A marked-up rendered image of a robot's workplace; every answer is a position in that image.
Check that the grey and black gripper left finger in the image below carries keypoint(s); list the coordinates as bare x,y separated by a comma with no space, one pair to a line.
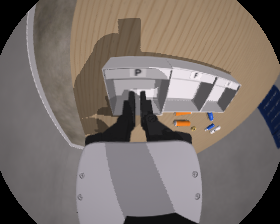
118,131

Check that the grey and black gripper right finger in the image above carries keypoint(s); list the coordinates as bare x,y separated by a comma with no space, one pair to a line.
154,129

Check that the blue usb stick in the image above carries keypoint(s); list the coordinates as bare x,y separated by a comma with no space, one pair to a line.
209,127

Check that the blue aa battery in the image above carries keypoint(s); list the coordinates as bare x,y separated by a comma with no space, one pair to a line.
210,116

